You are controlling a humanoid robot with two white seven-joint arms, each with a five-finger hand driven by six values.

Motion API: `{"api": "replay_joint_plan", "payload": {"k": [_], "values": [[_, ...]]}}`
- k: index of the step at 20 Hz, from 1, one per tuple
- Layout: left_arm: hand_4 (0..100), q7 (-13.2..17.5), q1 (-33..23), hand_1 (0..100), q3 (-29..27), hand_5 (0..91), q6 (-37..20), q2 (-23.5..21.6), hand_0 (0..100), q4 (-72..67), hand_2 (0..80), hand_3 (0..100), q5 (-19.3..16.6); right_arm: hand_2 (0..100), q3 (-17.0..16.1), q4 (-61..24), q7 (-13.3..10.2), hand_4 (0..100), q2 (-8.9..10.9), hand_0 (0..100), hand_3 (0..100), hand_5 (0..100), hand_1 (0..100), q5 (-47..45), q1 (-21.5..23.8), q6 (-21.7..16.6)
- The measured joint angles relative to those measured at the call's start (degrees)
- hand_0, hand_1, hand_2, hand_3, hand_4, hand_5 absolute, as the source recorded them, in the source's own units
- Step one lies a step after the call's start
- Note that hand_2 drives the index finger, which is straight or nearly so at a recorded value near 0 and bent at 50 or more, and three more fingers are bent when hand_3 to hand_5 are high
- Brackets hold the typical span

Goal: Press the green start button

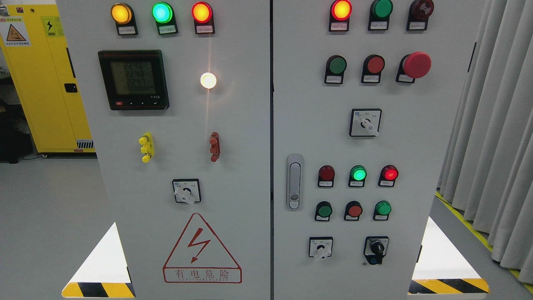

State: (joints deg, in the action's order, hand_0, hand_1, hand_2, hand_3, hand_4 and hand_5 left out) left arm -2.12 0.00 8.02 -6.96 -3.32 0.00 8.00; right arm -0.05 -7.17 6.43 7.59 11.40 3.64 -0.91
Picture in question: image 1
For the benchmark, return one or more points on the green push button lower left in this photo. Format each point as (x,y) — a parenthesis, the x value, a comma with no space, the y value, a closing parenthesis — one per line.
(323,211)

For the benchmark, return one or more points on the red push button lower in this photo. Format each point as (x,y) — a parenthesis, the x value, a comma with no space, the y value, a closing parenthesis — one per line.
(353,211)

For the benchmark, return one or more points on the green start push button upper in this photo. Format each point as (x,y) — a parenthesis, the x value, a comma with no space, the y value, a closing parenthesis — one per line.
(334,70)

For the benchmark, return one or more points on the green push button lower right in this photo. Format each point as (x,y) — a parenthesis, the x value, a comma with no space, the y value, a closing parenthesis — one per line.
(382,211)

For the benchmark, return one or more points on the red stop push button upper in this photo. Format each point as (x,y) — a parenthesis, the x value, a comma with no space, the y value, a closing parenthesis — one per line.
(371,69)

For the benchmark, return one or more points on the red emergency stop mushroom button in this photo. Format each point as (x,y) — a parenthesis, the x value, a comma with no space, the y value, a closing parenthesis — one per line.
(413,66)

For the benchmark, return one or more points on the grey electrical control cabinet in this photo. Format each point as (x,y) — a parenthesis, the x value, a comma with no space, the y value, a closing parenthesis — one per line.
(270,101)

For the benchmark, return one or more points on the red indicator lamp middle left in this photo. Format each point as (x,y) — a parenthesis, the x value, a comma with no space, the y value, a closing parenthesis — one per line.
(326,176)

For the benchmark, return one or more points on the red indicator lamp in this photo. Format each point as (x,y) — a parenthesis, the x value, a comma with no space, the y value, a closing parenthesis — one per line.
(203,17)
(388,176)
(326,176)

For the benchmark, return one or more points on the white glowing indicator lamp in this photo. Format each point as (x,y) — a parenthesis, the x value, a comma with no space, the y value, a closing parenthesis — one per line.
(208,80)

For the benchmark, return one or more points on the green indicator lamp middle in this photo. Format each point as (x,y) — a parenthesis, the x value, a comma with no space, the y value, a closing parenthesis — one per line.
(357,177)

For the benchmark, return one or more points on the green indicator lamp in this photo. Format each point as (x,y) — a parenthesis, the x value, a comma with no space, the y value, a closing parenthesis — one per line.
(357,177)
(164,17)

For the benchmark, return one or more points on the yellow terminal connector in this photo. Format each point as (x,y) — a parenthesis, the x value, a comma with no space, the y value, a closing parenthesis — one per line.
(147,147)

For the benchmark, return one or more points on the red indicator lamp middle right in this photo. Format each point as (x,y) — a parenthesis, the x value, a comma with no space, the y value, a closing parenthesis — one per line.
(388,176)

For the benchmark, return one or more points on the red electric hazard warning sticker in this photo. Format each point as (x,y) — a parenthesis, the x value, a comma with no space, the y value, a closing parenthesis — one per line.
(199,256)

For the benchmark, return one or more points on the black digital power meter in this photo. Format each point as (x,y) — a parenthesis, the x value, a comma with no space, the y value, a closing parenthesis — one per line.
(134,79)

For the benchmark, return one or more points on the red indicator lamp top left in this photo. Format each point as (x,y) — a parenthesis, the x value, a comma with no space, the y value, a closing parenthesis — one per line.
(203,17)

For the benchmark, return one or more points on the red lit lamp right door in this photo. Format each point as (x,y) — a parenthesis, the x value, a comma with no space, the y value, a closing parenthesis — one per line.
(339,16)

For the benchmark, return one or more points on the green indicator lamp top left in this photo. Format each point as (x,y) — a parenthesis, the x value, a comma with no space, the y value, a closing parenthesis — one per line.
(164,17)

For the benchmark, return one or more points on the green unlit lamp top right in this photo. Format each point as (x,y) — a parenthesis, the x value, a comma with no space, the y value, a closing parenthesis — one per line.
(379,15)

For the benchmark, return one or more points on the yellow indicator lamp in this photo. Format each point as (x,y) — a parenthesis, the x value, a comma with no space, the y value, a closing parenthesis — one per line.
(124,19)

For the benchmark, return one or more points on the dark red buzzer lamp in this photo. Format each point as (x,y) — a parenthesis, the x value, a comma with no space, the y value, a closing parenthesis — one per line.
(418,15)

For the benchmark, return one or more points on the grey curtain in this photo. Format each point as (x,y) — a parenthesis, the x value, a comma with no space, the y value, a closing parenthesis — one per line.
(487,173)

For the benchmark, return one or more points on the yellow safety cabinet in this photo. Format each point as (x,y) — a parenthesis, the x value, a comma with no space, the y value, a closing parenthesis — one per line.
(36,51)

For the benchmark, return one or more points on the silver cabinet door handle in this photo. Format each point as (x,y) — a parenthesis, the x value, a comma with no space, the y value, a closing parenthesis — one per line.
(294,165)

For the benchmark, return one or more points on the left rotary selector switch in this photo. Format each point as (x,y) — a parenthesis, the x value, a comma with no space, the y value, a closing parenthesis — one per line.
(187,191)

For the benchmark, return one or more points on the upper right rotary selector switch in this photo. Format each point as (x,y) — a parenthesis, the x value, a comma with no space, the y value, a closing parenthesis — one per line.
(365,122)

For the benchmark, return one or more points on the lower white rotary selector switch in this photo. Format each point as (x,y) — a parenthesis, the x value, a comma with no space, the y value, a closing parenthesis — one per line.
(320,248)

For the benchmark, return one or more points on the black key selector switch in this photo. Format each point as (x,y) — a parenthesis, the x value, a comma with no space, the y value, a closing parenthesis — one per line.
(375,249)

